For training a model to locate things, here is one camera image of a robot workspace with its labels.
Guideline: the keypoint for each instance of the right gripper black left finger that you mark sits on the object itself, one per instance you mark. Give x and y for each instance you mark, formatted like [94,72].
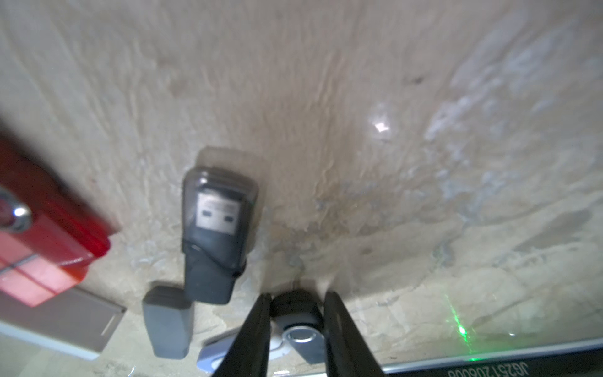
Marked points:
[248,356]

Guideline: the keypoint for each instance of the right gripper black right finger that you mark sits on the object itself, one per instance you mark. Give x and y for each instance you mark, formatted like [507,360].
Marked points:
[347,353]

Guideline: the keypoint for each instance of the dark grey flash drive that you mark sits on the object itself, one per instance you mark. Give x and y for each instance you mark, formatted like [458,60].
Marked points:
[169,320]

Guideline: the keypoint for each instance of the smoky clear-cap black flash drive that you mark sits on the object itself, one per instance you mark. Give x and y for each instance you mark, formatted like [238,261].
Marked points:
[217,212]

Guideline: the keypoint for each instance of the white blue flash drive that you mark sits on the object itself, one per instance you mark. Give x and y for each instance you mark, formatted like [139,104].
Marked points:
[215,349]

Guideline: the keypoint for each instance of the black silver swivel flash drive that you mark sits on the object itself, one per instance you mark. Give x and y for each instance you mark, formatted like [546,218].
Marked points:
[298,315]

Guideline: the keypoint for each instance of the red translucent flash drive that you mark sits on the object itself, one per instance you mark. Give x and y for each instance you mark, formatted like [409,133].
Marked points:
[49,235]

